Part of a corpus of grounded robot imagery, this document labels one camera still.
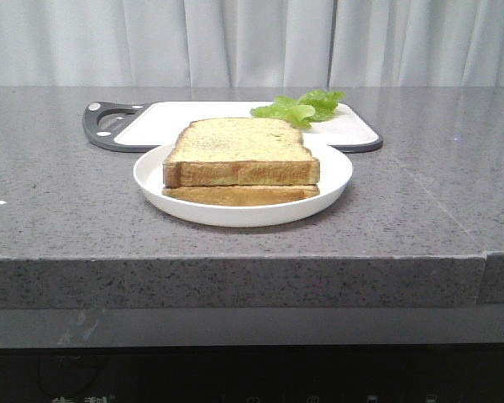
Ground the toasted bread slice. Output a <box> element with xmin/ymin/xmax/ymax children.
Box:
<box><xmin>163</xmin><ymin>118</ymin><xmax>320</xmax><ymax>188</ymax></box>
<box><xmin>163</xmin><ymin>185</ymin><xmax>320</xmax><ymax>207</ymax></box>

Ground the green lettuce leaf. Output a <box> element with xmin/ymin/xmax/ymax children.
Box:
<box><xmin>250</xmin><ymin>89</ymin><xmax>345</xmax><ymax>128</ymax></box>

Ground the white round plate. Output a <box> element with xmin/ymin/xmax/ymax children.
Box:
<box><xmin>133</xmin><ymin>143</ymin><xmax>353</xmax><ymax>228</ymax></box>

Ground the white grey cutting board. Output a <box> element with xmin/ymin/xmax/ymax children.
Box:
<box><xmin>82</xmin><ymin>101</ymin><xmax>383</xmax><ymax>153</ymax></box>

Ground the white curtain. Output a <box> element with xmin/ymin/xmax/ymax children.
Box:
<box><xmin>0</xmin><ymin>1</ymin><xmax>504</xmax><ymax>87</ymax></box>

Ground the black appliance front panel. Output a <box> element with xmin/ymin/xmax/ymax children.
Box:
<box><xmin>0</xmin><ymin>344</ymin><xmax>504</xmax><ymax>402</ymax></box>

